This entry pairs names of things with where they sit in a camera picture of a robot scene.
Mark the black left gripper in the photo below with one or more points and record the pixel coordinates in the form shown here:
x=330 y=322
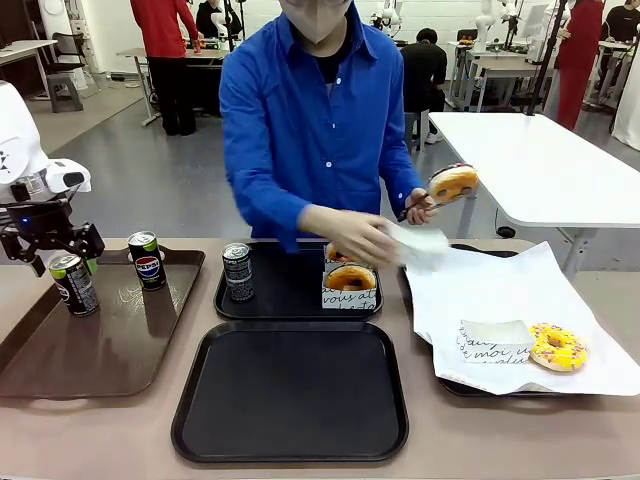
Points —
x=40 y=220

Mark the yellow sprinkled donut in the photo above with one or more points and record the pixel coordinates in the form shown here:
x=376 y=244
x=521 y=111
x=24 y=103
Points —
x=557 y=355

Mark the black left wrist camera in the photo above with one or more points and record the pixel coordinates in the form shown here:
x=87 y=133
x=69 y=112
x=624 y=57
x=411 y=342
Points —
x=20 y=192

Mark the beige face mask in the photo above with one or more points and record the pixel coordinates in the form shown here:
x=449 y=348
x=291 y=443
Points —
x=310 y=20

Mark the black Pepsi can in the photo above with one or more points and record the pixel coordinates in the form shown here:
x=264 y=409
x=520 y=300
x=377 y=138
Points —
x=77 y=290
x=149 y=265
x=239 y=277

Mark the orange glazed donut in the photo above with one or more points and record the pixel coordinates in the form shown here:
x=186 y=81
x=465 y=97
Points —
x=345 y=275

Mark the standing person in red dress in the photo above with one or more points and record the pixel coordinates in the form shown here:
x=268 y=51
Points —
x=575 y=65

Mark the standing person in red sweater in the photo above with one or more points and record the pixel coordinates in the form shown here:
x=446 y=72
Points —
x=167 y=60

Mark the person's right hand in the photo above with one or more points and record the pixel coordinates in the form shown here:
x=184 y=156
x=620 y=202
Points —
x=350 y=235

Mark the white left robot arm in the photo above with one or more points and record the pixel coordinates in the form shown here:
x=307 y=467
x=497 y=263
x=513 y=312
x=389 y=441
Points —
x=20 y=140

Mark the white rectangular table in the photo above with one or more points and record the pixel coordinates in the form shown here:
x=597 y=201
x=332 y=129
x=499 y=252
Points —
x=540 y=165

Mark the person in black sweater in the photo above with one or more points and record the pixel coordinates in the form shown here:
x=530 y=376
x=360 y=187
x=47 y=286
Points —
x=620 y=30

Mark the person's right forearm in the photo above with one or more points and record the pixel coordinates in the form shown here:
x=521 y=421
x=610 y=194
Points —
x=270 y=215

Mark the white script-printed paper box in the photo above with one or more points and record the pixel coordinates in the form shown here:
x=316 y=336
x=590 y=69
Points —
x=492 y=340
x=420 y=242

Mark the black camera pole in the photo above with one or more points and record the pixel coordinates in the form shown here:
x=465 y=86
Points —
x=542 y=60

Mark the seated person in black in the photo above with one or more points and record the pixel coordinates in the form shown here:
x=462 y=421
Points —
x=425 y=70

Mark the person in blue shirt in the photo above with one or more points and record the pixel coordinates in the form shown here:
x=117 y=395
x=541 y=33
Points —
x=300 y=125

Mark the grey background work table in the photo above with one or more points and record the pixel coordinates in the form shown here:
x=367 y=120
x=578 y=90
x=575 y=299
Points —
x=500 y=62
x=150 y=52

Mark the white paper sheet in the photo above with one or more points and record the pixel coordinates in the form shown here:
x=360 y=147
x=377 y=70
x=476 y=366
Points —
x=500 y=290

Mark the black plastic tray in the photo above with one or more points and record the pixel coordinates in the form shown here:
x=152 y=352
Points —
x=290 y=395
x=480 y=390
x=295 y=300

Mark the person's left hand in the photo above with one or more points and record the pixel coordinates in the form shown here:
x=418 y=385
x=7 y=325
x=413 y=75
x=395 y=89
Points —
x=421 y=207

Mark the person's left forearm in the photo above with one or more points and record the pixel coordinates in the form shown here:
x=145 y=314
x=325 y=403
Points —
x=402 y=180

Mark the dark metal tongs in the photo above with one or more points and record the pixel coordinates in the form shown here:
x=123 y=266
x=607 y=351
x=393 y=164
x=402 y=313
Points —
x=417 y=202

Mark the black office chair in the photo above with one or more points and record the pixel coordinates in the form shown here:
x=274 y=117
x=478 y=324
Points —
x=70 y=52

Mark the grey plastic stool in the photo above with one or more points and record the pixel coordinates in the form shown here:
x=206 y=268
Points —
x=65 y=92

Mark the red glazed donut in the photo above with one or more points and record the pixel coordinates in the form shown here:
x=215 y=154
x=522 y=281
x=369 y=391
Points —
x=340 y=255

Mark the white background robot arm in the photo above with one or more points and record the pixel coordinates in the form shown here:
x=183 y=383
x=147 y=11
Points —
x=387 y=15
x=485 y=25

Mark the brown plastic tray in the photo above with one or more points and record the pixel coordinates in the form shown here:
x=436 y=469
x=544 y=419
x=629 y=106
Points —
x=100 y=350

